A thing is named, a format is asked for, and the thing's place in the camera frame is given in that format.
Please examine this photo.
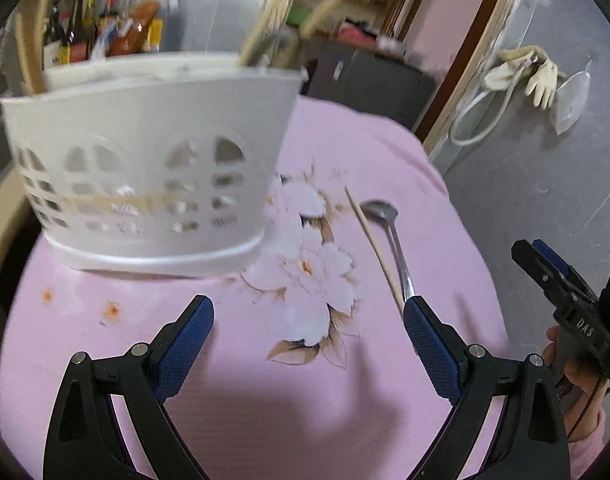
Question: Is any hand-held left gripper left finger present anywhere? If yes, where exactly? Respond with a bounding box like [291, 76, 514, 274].
[43, 295, 216, 480]

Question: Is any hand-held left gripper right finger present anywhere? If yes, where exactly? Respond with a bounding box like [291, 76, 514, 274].
[402, 295, 570, 480]

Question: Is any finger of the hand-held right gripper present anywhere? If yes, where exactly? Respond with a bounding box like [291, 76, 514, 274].
[511, 239, 574, 312]
[531, 238, 599, 307]

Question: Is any deep-bowl metal spoon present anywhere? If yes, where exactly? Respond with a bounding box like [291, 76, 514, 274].
[360, 200, 416, 303]

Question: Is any white plastic utensil holder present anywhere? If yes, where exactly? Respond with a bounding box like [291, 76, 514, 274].
[0, 51, 308, 279]

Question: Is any person's right forearm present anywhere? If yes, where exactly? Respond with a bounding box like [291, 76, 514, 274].
[567, 402, 606, 480]

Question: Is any person's right hand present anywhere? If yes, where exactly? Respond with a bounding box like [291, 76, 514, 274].
[544, 325, 608, 413]

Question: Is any pink floral blanket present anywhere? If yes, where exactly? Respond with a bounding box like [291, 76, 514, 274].
[0, 95, 516, 480]

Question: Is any clear plastic bag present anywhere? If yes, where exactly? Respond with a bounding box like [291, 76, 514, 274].
[550, 57, 593, 136]

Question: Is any cream rubber glove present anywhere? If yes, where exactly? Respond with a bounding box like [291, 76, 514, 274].
[525, 57, 566, 109]
[482, 46, 536, 92]

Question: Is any dark grey cabinet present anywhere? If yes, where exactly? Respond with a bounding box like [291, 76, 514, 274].
[300, 42, 436, 131]

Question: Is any white pot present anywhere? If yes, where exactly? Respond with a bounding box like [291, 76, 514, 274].
[375, 35, 410, 56]

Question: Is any pink red cloth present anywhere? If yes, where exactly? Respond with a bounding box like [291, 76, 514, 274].
[337, 22, 380, 43]

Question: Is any white and blue bag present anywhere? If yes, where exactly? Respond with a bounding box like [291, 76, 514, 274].
[91, 22, 118, 59]

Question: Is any white hose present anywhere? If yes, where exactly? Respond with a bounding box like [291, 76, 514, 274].
[449, 72, 516, 147]

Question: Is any wooden door frame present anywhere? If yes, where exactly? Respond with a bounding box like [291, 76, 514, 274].
[410, 0, 536, 163]

